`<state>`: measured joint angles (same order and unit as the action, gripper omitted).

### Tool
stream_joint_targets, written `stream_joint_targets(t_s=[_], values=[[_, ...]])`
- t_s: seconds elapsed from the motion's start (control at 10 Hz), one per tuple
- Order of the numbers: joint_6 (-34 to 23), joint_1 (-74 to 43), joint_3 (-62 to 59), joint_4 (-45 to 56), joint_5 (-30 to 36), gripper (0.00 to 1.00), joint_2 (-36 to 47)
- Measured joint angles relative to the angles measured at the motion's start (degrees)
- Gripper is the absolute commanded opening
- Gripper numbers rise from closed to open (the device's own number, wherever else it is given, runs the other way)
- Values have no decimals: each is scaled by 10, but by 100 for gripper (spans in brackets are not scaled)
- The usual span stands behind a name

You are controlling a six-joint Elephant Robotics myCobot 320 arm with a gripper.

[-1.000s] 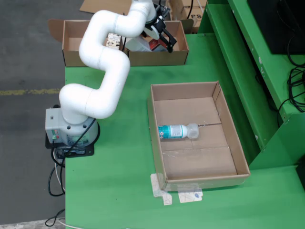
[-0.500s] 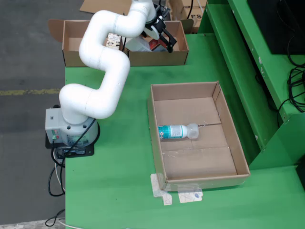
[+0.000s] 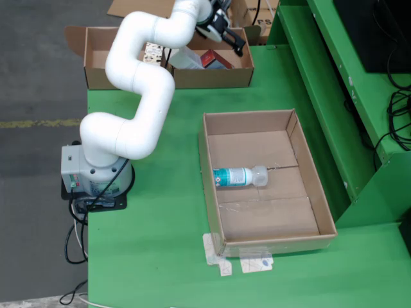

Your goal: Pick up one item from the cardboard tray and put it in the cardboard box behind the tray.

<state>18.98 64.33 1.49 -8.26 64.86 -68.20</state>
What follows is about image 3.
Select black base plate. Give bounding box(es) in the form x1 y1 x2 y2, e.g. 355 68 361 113
60 140 128 213

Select open cardboard box with flap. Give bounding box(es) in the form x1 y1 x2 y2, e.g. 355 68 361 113
65 25 174 90

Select tangled black cables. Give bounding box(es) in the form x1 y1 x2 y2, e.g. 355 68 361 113
374 47 411 167

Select white floor cable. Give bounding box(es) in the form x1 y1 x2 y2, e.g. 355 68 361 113
78 292 109 308

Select green metal shelf frame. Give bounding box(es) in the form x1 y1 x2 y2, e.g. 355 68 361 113
266 0 411 230

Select shallow cardboard tray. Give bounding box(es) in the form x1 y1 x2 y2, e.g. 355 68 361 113
198 108 338 258

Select white black patterned carton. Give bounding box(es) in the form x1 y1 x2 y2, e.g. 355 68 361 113
141 41 164 67

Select grey robot base box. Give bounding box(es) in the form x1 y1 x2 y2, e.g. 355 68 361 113
60 144 87 193

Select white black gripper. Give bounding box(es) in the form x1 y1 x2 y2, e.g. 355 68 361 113
195 0 247 59

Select white spray bottle teal label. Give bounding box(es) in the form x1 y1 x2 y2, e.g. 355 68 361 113
213 166 269 189

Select square white tape patch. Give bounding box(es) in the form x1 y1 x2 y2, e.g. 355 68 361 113
239 253 275 274

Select long black arm cable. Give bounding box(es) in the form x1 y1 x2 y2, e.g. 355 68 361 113
85 47 175 213

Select black power cable loop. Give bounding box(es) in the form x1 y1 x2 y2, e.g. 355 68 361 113
65 198 89 266

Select tall white carton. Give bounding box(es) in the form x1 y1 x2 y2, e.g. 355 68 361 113
168 46 206 71

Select black monitor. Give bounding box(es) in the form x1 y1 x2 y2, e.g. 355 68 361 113
332 0 411 74

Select red brown product box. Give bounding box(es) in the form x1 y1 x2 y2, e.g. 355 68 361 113
200 49 236 71

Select long white tape patch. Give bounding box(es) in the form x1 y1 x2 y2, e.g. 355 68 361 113
202 232 233 277

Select white base cable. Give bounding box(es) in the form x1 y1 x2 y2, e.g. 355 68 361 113
71 205 89 261

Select printed brown cardboard box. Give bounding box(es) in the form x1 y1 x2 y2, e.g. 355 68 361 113
229 0 280 45

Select flat cardboard sheet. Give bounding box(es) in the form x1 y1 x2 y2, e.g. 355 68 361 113
107 0 177 20

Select black floor cable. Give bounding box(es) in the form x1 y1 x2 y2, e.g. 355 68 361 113
59 278 89 305

